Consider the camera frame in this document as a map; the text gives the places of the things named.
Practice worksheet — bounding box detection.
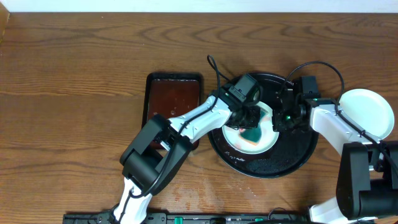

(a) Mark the green yellow sponge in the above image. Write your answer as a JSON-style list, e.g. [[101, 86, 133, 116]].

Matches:
[[239, 111, 267, 145]]

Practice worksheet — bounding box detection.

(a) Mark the mint plate small red stain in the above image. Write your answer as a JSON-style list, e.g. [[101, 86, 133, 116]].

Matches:
[[222, 102, 279, 154]]

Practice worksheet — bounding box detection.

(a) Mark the mint plate long red stain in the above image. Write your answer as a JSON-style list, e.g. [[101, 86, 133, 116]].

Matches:
[[340, 88, 395, 139]]

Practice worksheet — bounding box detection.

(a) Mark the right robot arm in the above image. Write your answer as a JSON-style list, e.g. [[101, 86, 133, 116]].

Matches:
[[272, 90, 397, 223]]

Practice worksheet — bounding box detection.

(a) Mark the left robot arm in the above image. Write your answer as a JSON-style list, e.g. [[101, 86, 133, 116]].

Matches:
[[113, 91, 260, 223]]

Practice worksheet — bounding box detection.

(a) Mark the round black tray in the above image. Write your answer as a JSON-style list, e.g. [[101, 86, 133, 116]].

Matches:
[[208, 73, 319, 179]]

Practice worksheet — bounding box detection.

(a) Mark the black rectangular water tray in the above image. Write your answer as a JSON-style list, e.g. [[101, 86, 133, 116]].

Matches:
[[141, 72, 205, 151]]

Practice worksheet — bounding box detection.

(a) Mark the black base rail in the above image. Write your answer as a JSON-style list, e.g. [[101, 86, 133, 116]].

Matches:
[[62, 212, 310, 224]]

